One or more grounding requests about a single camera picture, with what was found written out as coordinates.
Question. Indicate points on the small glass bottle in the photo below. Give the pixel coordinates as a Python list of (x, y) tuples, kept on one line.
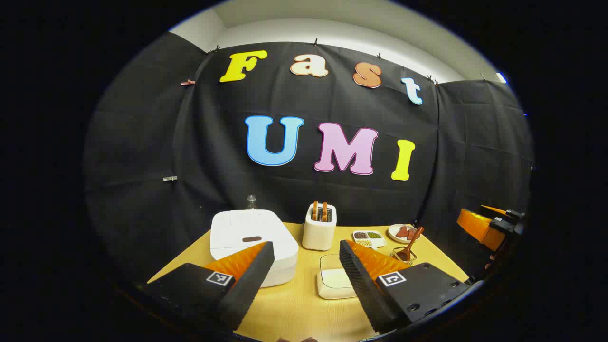
[(251, 203)]

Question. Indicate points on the white toaster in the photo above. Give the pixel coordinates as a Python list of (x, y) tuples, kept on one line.
[(318, 235)]

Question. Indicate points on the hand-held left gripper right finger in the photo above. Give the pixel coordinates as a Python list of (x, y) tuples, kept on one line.
[(361, 285)]

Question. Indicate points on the red meat slice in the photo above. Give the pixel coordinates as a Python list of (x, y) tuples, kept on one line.
[(411, 234), (402, 232)]

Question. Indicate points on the toast bread slice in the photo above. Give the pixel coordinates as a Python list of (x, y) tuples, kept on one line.
[(325, 212), (314, 211)]

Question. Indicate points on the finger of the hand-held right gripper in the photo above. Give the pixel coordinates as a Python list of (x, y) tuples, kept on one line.
[(479, 228), (496, 212)]

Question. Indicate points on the black backdrop cloth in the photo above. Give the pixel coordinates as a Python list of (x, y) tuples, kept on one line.
[(199, 142)]

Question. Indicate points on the brown wooden spoon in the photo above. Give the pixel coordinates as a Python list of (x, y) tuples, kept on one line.
[(406, 251)]

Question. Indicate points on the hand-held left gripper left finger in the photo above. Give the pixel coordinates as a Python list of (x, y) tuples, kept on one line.
[(249, 285)]

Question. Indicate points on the white divided bean dish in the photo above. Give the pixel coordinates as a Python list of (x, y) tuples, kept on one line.
[(369, 238)]

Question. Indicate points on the clear rice container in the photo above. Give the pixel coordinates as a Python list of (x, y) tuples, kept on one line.
[(332, 266)]

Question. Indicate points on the white oval plate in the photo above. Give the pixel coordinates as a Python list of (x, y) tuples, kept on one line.
[(393, 232)]

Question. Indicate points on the white rice cooker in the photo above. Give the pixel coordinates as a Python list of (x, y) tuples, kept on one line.
[(237, 228)]

